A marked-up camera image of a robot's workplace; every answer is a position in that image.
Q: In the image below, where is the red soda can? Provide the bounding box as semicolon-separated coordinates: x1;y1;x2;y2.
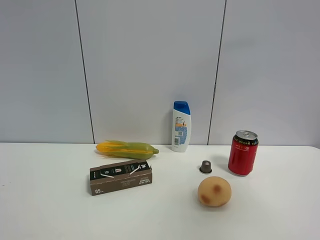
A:
228;130;259;176

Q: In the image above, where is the white blue shampoo bottle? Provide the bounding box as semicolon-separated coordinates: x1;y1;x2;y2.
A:
171;101;192;153

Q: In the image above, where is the toy corn cob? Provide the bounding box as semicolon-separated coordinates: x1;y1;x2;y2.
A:
96;140;159;160

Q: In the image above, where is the brown coffee capsule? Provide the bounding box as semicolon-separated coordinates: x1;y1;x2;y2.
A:
199;160;212;174

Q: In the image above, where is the brown coffee capsule box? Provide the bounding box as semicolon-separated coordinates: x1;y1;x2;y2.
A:
89;160;153;196

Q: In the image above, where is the toy peach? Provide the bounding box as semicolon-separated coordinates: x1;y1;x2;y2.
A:
197;176;232;208

